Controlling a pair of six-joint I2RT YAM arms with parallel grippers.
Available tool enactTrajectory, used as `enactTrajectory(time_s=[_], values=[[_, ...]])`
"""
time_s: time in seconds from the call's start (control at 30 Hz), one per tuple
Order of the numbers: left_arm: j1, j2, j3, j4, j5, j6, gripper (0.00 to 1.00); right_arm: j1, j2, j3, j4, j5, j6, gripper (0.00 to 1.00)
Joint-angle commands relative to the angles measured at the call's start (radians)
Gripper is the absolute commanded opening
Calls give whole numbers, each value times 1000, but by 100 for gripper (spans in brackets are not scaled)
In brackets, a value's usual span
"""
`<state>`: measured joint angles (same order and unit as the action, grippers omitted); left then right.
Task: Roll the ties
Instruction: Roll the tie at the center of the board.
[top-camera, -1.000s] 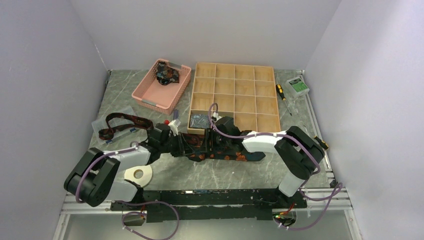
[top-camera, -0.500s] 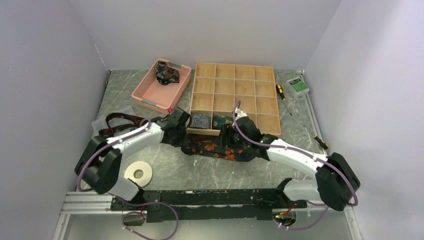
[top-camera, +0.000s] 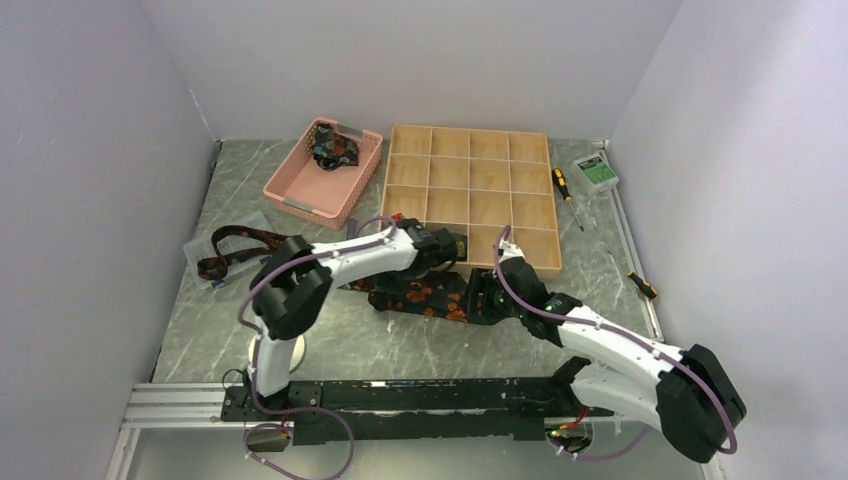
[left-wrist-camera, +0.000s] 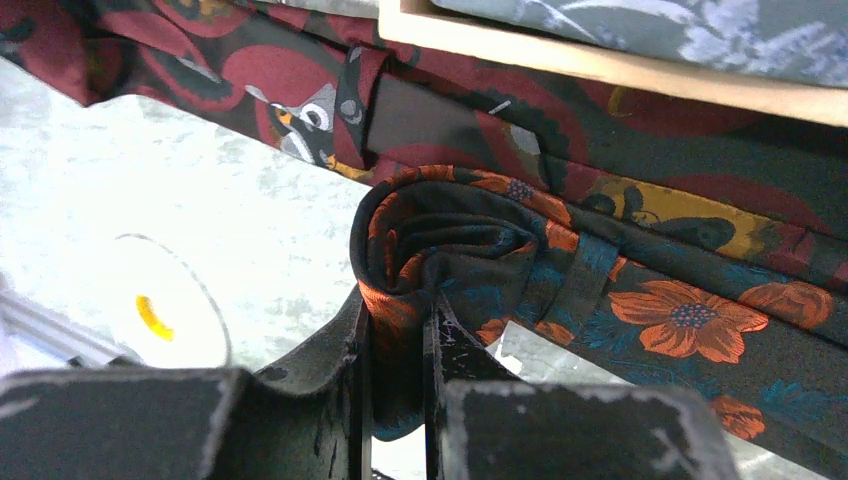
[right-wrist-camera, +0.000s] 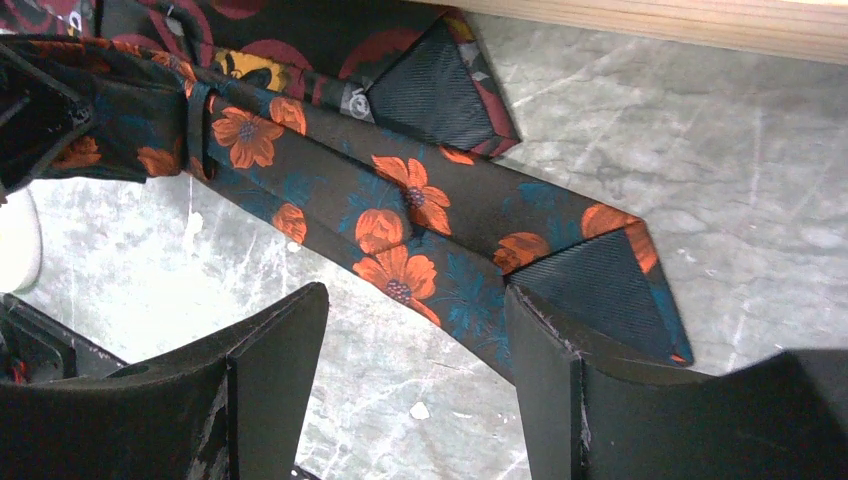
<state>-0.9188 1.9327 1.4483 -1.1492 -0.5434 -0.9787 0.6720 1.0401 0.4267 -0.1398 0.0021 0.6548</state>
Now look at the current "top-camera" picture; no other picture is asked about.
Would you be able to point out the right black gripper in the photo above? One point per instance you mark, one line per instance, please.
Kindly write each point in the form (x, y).
(483, 281)

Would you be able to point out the orange floral dark tie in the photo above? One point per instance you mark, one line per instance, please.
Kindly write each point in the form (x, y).
(437, 294)

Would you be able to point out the red patterned dark tie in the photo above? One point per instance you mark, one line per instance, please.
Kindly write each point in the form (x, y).
(220, 257)

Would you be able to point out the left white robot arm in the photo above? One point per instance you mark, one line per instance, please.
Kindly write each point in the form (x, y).
(287, 295)

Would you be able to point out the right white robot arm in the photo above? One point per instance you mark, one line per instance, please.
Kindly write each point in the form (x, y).
(685, 394)

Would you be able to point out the white tape roll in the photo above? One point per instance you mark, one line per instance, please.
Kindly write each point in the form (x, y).
(297, 357)

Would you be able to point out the rolled blue yellow tie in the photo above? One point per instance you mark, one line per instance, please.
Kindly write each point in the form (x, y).
(461, 242)

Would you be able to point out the wooden compartment tray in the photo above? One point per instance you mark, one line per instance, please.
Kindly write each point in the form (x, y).
(473, 182)

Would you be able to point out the red blue screwdriver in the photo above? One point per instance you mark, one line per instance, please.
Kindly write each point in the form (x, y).
(351, 229)

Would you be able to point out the pink plastic basket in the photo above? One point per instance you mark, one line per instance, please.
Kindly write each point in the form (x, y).
(300, 187)

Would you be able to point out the small yellow black screwdriver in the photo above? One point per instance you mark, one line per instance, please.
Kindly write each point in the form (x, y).
(645, 288)

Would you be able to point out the crumpled floral tie in basket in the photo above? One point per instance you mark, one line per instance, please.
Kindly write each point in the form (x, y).
(331, 150)

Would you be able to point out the green white small box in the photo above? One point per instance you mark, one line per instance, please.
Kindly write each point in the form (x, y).
(594, 174)

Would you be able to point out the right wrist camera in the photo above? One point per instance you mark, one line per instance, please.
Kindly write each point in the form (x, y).
(506, 251)

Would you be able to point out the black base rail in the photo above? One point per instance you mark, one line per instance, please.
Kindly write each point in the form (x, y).
(522, 408)

